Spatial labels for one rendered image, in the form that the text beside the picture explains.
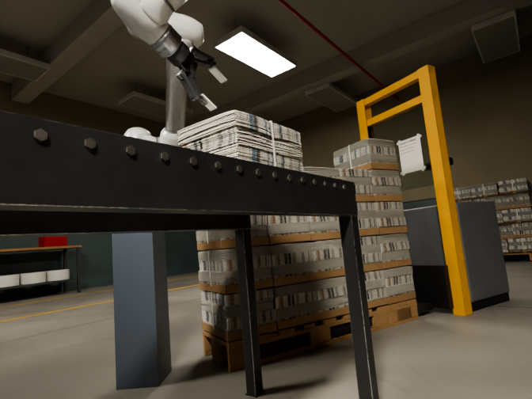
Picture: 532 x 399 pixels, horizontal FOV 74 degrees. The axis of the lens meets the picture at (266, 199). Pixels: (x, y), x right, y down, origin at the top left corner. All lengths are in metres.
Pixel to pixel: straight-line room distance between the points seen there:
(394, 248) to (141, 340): 1.71
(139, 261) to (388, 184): 1.74
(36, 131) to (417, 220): 2.90
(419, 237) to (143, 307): 2.22
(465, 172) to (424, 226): 5.46
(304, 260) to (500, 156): 6.81
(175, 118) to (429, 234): 2.16
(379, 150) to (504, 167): 5.93
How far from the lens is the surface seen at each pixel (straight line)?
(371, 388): 1.32
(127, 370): 1.92
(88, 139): 0.58
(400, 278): 2.66
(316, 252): 2.13
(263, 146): 1.19
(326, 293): 2.18
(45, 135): 0.56
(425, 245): 3.13
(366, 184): 2.50
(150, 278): 1.81
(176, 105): 1.84
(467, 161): 8.54
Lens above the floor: 0.61
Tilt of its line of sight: 7 degrees up
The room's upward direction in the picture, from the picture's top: 5 degrees counter-clockwise
